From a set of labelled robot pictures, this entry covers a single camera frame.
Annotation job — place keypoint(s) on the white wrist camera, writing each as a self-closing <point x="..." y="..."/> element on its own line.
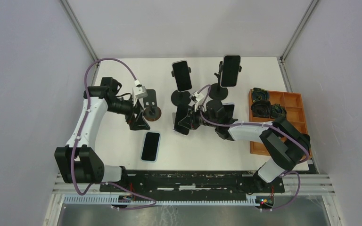
<point x="198" y="98"/>
<point x="139" y="91"/>

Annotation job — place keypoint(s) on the dark brown rolled tie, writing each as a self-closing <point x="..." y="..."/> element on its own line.
<point x="261" y="108"/>

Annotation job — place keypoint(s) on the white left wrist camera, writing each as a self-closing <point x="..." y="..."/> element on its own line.
<point x="139" y="91"/>

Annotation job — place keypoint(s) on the orange compartment tray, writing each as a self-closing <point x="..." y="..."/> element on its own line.
<point x="293" y="104"/>

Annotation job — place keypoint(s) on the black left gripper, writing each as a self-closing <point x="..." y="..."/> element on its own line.
<point x="138" y="123"/>

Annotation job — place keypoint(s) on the white slotted cable duct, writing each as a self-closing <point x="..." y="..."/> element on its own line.
<point x="118" y="200"/>

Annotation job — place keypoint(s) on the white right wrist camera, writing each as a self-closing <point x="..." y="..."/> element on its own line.
<point x="198" y="98"/>

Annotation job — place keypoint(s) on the wooden-base black plate stand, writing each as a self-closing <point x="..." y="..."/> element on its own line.
<point x="151" y="110"/>

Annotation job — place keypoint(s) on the blue yellow rolled tie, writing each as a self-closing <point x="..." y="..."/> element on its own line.
<point x="259" y="94"/>

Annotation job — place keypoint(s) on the phone on middle stand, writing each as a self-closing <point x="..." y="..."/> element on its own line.
<point x="181" y="73"/>

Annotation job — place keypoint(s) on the phone with purple case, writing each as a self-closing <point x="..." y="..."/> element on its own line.
<point x="229" y="109"/>

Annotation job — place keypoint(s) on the silver folding phone stand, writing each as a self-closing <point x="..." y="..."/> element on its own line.
<point x="173" y="120"/>

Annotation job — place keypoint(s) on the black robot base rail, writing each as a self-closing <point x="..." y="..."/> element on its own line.
<point x="178" y="185"/>

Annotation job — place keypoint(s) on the phone with white case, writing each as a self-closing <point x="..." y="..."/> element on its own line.
<point x="182" y="121"/>

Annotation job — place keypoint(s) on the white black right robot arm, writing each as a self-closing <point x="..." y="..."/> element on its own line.
<point x="286" y="146"/>

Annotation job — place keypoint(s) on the phone with light blue case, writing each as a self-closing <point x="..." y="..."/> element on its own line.
<point x="150" y="146"/>

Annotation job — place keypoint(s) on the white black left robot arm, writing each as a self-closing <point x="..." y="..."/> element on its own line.
<point x="77" y="161"/>

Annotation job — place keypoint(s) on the green blue rolled tie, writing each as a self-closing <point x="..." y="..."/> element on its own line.
<point x="277" y="111"/>

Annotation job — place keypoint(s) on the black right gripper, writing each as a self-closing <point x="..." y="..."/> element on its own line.
<point x="190" y="120"/>

